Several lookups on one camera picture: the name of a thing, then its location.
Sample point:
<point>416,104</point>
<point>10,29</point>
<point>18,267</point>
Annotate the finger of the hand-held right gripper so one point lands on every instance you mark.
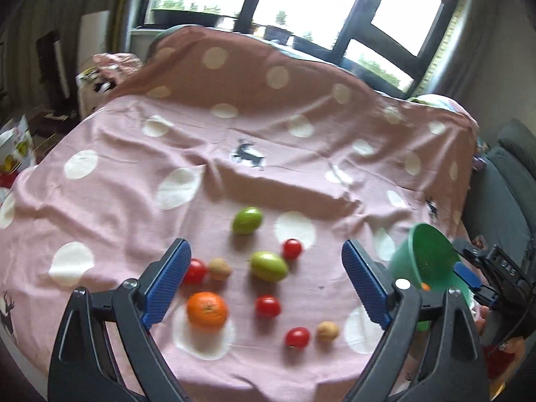
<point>469,249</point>
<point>465,275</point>

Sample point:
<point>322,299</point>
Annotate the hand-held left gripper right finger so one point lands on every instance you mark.
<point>364,289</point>

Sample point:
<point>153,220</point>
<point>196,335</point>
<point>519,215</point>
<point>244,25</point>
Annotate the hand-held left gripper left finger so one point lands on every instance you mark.
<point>167,284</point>

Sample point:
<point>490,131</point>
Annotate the green plastic bowl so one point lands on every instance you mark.
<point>427,255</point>

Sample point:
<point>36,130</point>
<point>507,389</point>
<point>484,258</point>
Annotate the orange mandarin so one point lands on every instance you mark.
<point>207,312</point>
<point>425,287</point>

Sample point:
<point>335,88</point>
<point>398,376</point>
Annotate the green mango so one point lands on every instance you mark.
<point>248,220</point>
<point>269,266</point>

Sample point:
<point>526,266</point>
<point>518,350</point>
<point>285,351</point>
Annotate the grey sofa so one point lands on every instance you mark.
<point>502,184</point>

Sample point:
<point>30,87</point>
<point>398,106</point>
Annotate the red printed cloth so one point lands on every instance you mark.
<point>500,356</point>

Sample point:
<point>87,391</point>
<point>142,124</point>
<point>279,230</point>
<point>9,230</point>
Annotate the small oblong red tomato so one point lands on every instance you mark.
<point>297,337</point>

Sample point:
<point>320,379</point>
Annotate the light printed cloth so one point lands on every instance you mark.
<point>435,102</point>

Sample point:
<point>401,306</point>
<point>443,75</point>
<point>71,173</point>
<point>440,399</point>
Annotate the pink polka dot blanket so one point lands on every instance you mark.
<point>125,134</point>

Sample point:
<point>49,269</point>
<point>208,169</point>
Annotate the printed paper bag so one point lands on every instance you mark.
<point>16,146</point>

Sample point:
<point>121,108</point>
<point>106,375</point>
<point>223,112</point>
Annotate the pink printed cloth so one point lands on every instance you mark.
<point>104,69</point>

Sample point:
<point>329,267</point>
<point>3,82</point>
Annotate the white board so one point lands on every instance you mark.
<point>94,37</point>

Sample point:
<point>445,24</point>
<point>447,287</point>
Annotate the long dark planter box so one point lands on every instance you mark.
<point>188,16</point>

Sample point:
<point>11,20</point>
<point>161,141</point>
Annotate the black framed window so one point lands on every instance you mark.
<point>247,4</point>

